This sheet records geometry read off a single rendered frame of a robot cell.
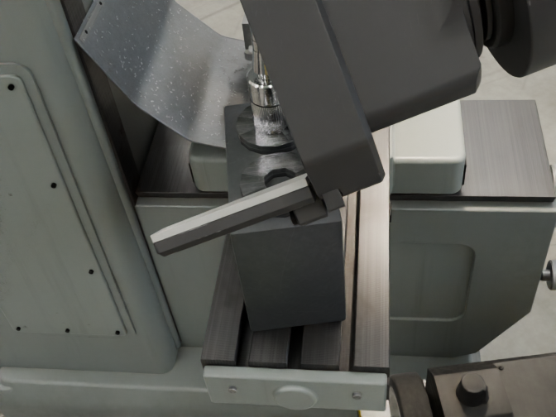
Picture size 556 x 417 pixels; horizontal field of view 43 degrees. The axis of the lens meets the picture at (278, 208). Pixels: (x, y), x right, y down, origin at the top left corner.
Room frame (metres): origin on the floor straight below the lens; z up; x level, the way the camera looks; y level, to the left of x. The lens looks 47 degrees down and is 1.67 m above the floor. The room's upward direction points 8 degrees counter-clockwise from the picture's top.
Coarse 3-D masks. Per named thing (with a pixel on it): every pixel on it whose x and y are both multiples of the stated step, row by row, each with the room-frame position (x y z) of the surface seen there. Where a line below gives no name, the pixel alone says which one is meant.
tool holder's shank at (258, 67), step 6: (252, 36) 0.65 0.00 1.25; (252, 42) 0.65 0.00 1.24; (252, 48) 0.66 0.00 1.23; (252, 54) 0.66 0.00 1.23; (258, 54) 0.65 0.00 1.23; (252, 60) 0.66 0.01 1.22; (258, 60) 0.65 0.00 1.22; (252, 66) 0.66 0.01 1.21; (258, 66) 0.65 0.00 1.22; (264, 66) 0.65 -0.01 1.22; (258, 72) 0.65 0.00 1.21; (264, 72) 0.64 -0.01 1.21; (264, 78) 0.65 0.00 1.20
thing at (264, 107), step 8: (248, 88) 0.65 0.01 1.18; (256, 96) 0.64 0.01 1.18; (264, 96) 0.64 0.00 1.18; (272, 96) 0.64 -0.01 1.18; (256, 104) 0.64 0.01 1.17; (264, 104) 0.64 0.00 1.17; (272, 104) 0.64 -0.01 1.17; (256, 112) 0.64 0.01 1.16; (264, 112) 0.64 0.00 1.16; (272, 112) 0.64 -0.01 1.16; (280, 112) 0.64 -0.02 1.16; (256, 120) 0.65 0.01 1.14; (264, 120) 0.64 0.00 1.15; (272, 120) 0.64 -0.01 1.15; (280, 120) 0.64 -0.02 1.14; (256, 128) 0.65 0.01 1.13; (264, 128) 0.64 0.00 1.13; (272, 128) 0.64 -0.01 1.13; (280, 128) 0.64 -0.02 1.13
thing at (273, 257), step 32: (288, 128) 0.64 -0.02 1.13; (256, 160) 0.60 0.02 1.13; (288, 160) 0.59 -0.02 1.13; (256, 224) 0.51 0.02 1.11; (288, 224) 0.50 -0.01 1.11; (320, 224) 0.50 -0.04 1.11; (256, 256) 0.50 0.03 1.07; (288, 256) 0.50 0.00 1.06; (320, 256) 0.50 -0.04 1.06; (256, 288) 0.50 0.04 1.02; (288, 288) 0.50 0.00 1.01; (320, 288) 0.50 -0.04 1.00; (256, 320) 0.50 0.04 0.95; (288, 320) 0.50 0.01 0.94; (320, 320) 0.50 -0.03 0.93
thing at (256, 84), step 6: (252, 72) 0.67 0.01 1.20; (252, 78) 0.66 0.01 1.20; (258, 78) 0.65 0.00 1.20; (252, 84) 0.64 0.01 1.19; (258, 84) 0.64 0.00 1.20; (264, 84) 0.64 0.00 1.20; (270, 84) 0.64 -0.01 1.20; (252, 90) 0.65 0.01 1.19; (258, 90) 0.64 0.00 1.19; (264, 90) 0.64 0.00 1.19; (270, 90) 0.64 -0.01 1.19
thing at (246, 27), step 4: (244, 16) 1.12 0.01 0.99; (244, 20) 1.10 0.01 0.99; (244, 24) 1.09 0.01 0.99; (248, 24) 1.09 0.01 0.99; (244, 28) 1.09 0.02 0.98; (248, 28) 1.09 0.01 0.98; (244, 32) 1.09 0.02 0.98; (248, 32) 1.09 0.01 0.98; (244, 36) 1.09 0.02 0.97; (248, 36) 1.09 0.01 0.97; (244, 40) 1.09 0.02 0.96; (248, 40) 1.09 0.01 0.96; (248, 44) 1.09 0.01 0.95; (244, 48) 1.10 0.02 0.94; (248, 48) 1.09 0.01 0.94; (244, 52) 1.08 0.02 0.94; (248, 52) 1.08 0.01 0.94; (248, 56) 1.08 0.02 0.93
